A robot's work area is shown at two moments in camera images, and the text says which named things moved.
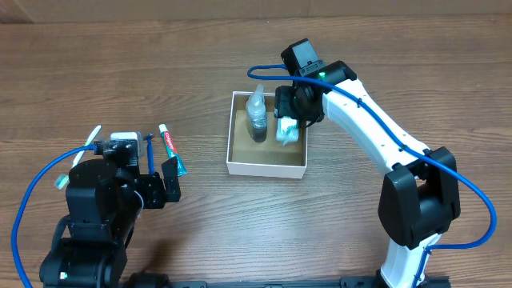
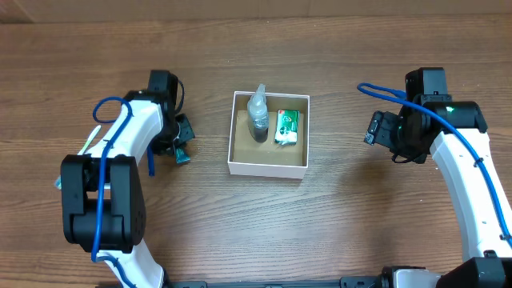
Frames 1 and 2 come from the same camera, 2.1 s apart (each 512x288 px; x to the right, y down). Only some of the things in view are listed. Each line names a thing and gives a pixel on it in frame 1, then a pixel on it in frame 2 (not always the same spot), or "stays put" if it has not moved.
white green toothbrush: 62,181 stays put
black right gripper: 282,106 to 406,150
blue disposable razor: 150,153 stays put
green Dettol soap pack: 287,130 stays put
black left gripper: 153,186 to 176,145
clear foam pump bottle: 256,115 stays put
